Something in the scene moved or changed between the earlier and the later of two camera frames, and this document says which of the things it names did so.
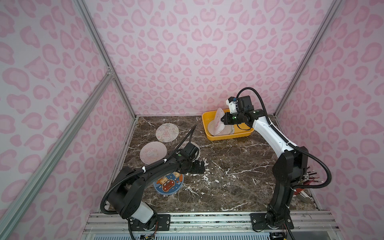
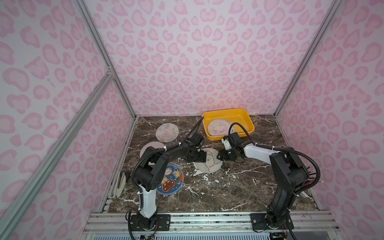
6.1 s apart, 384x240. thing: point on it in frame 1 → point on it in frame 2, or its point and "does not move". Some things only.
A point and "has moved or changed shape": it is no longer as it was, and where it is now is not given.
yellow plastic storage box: x=240 y=130 does not move
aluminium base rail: x=189 y=222 does not move
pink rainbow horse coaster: x=216 y=126 has moved or changed shape
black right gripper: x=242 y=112 → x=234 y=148
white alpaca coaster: x=186 y=143 has moved or changed shape
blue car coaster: x=169 y=184 does not move
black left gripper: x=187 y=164 → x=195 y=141
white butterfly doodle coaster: x=167 y=132 does not move
